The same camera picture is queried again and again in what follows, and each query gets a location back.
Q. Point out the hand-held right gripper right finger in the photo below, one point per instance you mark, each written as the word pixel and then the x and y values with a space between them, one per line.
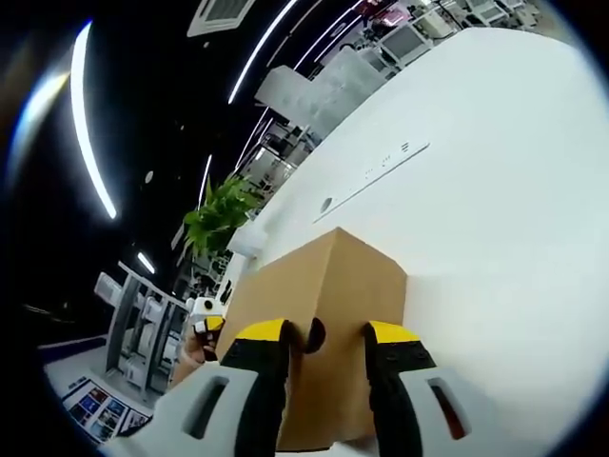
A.
pixel 385 381

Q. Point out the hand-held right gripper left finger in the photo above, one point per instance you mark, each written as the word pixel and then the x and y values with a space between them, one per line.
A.
pixel 266 381

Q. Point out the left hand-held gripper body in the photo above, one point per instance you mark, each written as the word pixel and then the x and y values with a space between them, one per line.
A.
pixel 208 307

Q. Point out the brown cardboard shoe box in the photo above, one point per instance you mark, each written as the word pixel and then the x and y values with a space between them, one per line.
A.
pixel 342 281

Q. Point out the person's left hand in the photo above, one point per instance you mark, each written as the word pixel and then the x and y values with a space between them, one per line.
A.
pixel 194 352

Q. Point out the green plant in white pot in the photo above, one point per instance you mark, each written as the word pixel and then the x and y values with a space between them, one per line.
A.
pixel 219 214

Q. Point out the white frosted desk partition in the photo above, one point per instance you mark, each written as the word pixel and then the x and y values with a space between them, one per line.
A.
pixel 323 95

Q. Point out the long curved ceiling light strip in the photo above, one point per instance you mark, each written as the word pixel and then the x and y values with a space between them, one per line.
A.
pixel 257 47

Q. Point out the ceiling air conditioner vent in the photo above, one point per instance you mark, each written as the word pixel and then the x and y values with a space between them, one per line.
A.
pixel 219 16

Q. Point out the white monitor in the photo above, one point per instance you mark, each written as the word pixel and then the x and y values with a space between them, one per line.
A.
pixel 404 45

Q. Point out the wall poster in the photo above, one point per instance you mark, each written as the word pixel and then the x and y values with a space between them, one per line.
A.
pixel 104 409

